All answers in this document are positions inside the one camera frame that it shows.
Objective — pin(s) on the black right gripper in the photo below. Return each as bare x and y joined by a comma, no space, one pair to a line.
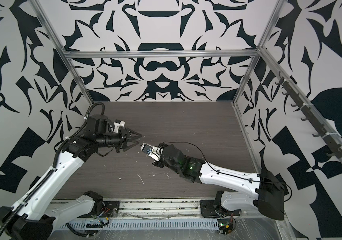
159,164

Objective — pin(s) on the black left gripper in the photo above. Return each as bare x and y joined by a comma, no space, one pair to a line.
123,139

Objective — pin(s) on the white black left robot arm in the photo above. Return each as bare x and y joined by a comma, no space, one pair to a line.
29,217

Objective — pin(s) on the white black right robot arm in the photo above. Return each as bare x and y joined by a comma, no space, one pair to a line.
262,191

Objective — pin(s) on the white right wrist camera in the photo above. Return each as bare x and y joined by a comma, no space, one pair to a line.
147,149

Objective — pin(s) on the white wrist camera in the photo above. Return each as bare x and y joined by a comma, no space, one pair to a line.
147,149
118,124

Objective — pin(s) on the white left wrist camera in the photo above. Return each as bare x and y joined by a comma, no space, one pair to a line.
118,124

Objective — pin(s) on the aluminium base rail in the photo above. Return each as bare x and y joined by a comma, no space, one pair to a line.
174,208

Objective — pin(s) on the white slotted cable duct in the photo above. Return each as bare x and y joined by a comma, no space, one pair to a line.
165,224

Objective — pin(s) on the grey wall hook rack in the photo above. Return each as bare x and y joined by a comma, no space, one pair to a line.
312,116

